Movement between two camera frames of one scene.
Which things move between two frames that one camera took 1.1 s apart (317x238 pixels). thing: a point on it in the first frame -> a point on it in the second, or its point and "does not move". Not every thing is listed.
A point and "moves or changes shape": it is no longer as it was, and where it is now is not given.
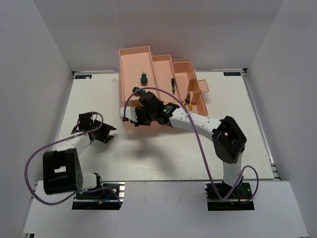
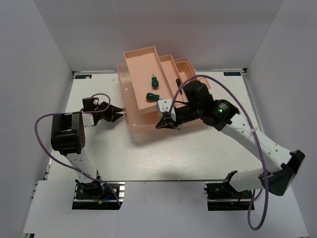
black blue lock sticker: [232, 74] does not move
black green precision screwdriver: [173, 81] -> [179, 83]
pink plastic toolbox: [140, 72] moves or changes shape
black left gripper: [106, 129] -> [112, 115]
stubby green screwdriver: [143, 79] -> [154, 83]
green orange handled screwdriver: [139, 92] moves or changes shape
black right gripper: [138, 123] -> [168, 123]
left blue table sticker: [83, 76] does not move
